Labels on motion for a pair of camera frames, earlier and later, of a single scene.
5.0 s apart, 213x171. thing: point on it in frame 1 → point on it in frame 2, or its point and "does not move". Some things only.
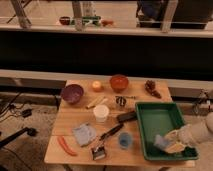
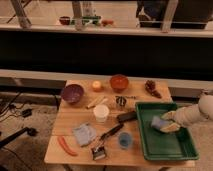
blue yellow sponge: (173, 147) → (158, 122)
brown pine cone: (150, 86) does not move
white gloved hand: (183, 135) → (172, 127)
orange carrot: (64, 144) does not move
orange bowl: (119, 82) does not move
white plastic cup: (101, 113) does not move
